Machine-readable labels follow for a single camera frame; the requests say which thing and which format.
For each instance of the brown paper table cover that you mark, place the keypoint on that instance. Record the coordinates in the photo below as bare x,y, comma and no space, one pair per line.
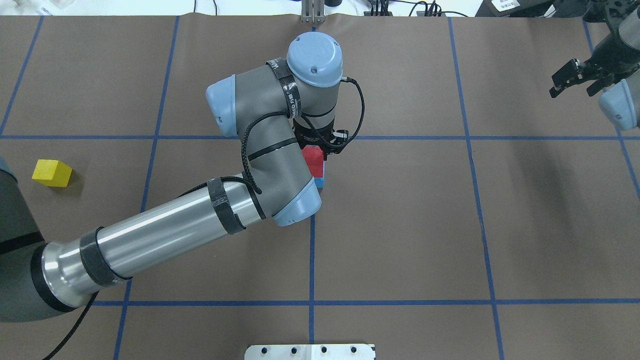
474,217

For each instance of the white camera stand post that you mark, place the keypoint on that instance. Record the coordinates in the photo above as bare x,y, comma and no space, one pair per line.
332,351

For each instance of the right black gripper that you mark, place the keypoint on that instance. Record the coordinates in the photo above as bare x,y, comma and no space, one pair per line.
604,61

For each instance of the blue block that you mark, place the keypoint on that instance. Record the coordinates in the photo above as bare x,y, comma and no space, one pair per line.
320,182

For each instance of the black label printer box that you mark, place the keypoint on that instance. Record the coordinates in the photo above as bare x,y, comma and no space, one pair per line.
531,9

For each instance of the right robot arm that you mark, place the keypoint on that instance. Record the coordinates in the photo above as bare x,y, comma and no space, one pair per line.
620,103

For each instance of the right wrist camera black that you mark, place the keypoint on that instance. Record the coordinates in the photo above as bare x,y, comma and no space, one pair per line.
608,11

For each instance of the yellow block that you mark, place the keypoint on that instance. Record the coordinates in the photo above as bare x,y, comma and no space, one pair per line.
52,173

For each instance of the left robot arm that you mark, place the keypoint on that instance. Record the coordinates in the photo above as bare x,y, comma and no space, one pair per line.
275,110

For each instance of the aluminium frame post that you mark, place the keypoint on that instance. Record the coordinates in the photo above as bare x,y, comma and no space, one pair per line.
313,12

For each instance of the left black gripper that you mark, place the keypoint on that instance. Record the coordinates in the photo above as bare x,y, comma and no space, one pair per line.
311,137

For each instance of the red block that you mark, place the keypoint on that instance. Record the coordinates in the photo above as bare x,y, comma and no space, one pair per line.
315,161

